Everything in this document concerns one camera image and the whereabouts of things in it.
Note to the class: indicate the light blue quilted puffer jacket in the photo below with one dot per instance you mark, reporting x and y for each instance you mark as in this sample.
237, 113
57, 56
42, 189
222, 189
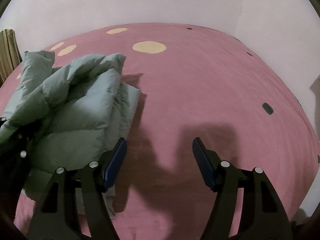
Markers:
74, 113

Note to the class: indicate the pink polka dot bed sheet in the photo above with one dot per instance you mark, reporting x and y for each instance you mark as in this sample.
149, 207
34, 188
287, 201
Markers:
193, 82

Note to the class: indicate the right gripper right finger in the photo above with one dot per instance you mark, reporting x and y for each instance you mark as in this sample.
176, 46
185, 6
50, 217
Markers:
262, 216

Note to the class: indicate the striped fabric headboard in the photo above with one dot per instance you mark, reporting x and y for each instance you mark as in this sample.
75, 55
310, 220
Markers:
10, 56

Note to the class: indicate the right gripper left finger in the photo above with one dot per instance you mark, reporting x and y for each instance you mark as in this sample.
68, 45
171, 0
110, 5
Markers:
56, 214

